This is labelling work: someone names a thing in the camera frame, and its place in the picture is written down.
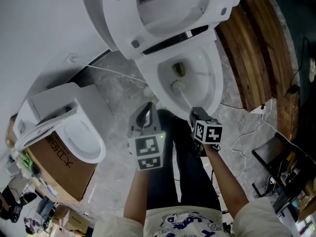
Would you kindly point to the person's left leg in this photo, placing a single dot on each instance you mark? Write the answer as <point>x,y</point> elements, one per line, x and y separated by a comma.
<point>164,176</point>

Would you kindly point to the small labelled cardboard box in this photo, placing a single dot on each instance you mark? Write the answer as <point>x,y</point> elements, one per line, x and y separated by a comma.
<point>72,218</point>

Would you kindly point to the yellow tool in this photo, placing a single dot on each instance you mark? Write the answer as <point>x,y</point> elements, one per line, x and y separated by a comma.
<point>291,158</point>

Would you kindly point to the person's left shoe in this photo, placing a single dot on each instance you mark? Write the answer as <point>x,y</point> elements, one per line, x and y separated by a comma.
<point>162,106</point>

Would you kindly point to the green plastic item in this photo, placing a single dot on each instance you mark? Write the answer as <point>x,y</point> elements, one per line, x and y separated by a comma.
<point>26,160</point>

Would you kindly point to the white printed shirt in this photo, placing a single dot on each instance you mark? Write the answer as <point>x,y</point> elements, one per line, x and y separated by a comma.
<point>187,223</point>

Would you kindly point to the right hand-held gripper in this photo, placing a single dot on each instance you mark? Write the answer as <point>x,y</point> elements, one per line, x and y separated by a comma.
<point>207,133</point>

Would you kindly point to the white toilet with raised lid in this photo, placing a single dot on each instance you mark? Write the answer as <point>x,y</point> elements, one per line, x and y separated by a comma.
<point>172,21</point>

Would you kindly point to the small white toilet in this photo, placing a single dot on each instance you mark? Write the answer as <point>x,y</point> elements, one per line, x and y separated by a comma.
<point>81,142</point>

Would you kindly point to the wooden plank platform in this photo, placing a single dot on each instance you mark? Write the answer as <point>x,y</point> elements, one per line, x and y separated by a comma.
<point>259,58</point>

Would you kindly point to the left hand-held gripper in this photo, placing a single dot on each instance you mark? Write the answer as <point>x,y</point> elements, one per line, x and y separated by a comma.
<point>148,149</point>

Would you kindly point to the white toilet brush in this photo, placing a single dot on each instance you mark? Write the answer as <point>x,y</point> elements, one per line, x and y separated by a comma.
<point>177,86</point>

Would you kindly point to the person's right leg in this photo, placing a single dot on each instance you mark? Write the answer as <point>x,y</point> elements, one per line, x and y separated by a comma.
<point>197,176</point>

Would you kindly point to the person's leg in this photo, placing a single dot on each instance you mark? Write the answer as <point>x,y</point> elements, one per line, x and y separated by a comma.
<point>164,176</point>
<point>197,176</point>

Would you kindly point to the large brown cardboard box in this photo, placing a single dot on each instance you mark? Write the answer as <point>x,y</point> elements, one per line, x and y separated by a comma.
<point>64,171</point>

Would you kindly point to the white power adapter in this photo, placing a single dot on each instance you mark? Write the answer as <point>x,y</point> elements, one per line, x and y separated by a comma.
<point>258,108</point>

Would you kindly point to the person's left forearm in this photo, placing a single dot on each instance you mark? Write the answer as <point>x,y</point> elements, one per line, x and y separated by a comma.
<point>137,196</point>

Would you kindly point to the person's right forearm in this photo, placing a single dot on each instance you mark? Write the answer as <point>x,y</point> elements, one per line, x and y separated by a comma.
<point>227,181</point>

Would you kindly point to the black metal rack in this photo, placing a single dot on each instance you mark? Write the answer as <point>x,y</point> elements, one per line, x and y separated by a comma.
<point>281,171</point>

